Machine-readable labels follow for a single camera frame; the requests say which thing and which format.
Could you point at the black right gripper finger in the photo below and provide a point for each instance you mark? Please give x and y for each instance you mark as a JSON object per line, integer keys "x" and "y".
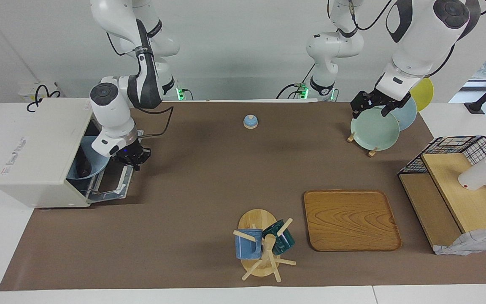
{"x": 124, "y": 163}
{"x": 141, "y": 162}

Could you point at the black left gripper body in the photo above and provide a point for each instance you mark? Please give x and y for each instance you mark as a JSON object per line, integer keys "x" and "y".
{"x": 380, "y": 98}

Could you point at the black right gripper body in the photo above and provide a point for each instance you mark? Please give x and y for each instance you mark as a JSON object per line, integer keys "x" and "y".
{"x": 133, "y": 153}

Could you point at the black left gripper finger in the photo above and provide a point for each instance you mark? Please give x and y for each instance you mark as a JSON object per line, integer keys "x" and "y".
{"x": 356, "y": 110}
{"x": 387, "y": 110}

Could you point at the glass oven door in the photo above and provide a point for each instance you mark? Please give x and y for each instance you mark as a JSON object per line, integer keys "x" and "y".
{"x": 114, "y": 185}

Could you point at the dark purple eggplant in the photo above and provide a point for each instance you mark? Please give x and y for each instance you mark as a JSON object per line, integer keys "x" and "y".
{"x": 84, "y": 166}

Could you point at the beige toaster oven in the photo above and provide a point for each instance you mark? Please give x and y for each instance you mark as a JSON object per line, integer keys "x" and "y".
{"x": 40, "y": 156}

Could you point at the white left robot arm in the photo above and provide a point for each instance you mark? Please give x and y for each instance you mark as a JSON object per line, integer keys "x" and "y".
{"x": 411, "y": 46}

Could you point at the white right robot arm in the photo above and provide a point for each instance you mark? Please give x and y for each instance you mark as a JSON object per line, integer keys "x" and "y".
{"x": 112, "y": 114}

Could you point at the large light blue plate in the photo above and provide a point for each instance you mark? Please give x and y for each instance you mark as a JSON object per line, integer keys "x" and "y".
{"x": 407, "y": 116}

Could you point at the pale green plate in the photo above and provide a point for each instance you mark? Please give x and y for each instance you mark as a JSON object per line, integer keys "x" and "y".
{"x": 373, "y": 131}

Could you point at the yellow plate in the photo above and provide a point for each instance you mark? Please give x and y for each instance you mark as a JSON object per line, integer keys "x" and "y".
{"x": 424, "y": 93}

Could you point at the wooden plate rack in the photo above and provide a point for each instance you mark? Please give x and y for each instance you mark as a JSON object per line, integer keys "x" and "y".
{"x": 372, "y": 152}

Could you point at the brown table mat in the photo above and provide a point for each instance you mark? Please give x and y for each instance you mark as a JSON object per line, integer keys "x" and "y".
{"x": 209, "y": 177}

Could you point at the small blue lidded jar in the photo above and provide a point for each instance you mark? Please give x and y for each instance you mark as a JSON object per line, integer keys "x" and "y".
{"x": 250, "y": 122}

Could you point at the wooden serving tray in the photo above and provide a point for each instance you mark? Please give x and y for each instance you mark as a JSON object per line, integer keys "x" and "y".
{"x": 350, "y": 219}

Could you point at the white paper cup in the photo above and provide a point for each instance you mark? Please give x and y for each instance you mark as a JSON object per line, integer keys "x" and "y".
{"x": 479, "y": 175}

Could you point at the white power strip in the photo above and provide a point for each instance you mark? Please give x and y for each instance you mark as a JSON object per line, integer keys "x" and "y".
{"x": 25, "y": 90}

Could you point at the wooden mug tree stand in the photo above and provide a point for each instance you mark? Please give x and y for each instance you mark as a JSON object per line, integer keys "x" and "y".
{"x": 256, "y": 219}

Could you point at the blue mug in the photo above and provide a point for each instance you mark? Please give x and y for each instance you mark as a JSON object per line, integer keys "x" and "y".
{"x": 247, "y": 247}

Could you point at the dark green mug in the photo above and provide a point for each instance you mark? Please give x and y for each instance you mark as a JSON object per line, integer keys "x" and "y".
{"x": 284, "y": 241}

